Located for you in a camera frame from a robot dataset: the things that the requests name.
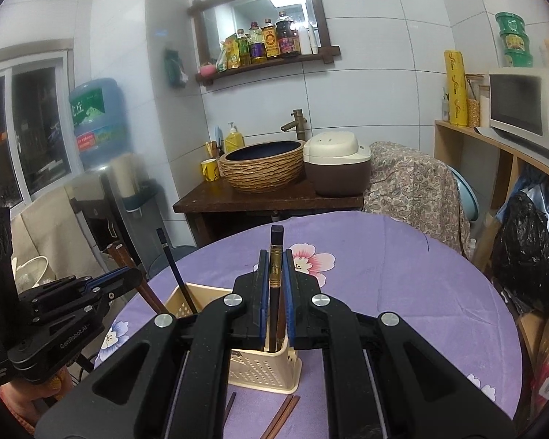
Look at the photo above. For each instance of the beige brown rice cooker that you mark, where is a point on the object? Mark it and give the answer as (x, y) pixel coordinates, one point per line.
(336, 173)

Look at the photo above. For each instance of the glass jar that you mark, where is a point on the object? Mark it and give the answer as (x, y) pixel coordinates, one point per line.
(473, 109)

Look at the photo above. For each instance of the bronze faucet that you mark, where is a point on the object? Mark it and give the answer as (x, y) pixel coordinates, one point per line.
(298, 123)

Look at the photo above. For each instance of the purple label bottle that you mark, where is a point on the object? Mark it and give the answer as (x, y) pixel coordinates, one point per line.
(257, 48)

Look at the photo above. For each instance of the black slim chopstick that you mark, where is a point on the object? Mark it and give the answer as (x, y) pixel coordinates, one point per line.
(174, 270)

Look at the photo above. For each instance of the thick brown chopstick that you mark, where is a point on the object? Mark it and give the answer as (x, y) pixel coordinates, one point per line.
(148, 295)

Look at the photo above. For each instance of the yellow wrap roll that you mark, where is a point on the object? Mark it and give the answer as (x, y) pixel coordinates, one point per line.
(455, 87)

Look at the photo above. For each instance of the blue water jug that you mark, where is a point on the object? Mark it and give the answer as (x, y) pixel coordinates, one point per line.
(98, 119)

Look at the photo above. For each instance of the purple floral tablecloth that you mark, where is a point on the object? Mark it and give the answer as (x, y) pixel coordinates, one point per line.
(393, 283)

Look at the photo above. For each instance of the water dispenser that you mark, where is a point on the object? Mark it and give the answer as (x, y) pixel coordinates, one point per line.
(119, 178)

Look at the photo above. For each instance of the dark bottle red label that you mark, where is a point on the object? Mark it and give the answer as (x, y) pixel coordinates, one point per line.
(287, 39)

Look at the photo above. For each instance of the wooden framed mirror shelf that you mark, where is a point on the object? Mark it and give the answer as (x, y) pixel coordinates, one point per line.
(256, 13)

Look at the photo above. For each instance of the yellow mug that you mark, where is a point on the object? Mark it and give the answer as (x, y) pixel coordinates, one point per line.
(209, 170)

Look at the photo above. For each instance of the yellow soap pump bottle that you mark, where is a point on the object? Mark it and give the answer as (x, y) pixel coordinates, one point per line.
(233, 141)

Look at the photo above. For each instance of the light blue plastic basin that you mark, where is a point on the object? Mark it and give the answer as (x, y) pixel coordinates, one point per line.
(469, 196)

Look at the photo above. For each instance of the sliding window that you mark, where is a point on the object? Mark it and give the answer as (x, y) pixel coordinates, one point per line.
(41, 123)

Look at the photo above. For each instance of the green bottle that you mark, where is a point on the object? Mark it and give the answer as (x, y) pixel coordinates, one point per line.
(242, 52)

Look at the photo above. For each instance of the yellow label bottle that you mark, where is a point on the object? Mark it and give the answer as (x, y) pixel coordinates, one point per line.
(271, 41)

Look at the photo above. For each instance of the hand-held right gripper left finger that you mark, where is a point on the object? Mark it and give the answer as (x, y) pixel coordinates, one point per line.
(263, 302)

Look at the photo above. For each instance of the light wooden shelf unit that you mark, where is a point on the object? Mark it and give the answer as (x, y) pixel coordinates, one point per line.
(453, 135)

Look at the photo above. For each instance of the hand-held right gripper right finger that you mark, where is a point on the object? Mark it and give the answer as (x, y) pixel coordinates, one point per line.
(289, 302)

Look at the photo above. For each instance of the yellow seasoning packet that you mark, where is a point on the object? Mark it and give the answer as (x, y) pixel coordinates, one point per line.
(231, 55)

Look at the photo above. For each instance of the green wall packet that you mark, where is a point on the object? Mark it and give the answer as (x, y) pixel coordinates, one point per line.
(174, 68)

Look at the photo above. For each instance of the pink bowl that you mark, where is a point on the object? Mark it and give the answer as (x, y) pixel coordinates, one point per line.
(207, 71)

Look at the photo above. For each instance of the glass pot lid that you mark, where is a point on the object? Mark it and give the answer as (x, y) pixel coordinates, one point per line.
(32, 270)

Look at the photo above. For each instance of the beige perforated cutlery basket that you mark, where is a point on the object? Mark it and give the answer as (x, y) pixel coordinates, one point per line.
(256, 370)

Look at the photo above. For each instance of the white plastic bottle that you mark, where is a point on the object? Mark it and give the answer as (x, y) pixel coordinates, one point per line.
(307, 41)

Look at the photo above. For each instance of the dark chopstick gold band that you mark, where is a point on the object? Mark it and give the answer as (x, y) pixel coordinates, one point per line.
(277, 256)

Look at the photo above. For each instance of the patterned cloth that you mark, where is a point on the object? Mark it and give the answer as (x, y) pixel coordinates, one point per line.
(411, 183)

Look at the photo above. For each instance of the black plastic bag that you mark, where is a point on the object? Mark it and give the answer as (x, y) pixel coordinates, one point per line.
(526, 242)

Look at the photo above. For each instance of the blue plastic bag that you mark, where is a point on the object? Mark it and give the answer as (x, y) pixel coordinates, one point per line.
(537, 183)

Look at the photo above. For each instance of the dark wooden counter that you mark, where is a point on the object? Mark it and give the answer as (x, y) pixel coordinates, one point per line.
(219, 199)

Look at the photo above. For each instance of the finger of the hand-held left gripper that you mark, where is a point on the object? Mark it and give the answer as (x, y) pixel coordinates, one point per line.
(119, 279)
(87, 309)

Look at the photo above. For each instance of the woven pattern basin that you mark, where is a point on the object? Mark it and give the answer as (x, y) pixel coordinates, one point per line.
(260, 173)

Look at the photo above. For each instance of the white microwave oven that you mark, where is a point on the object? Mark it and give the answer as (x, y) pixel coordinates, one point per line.
(517, 100)

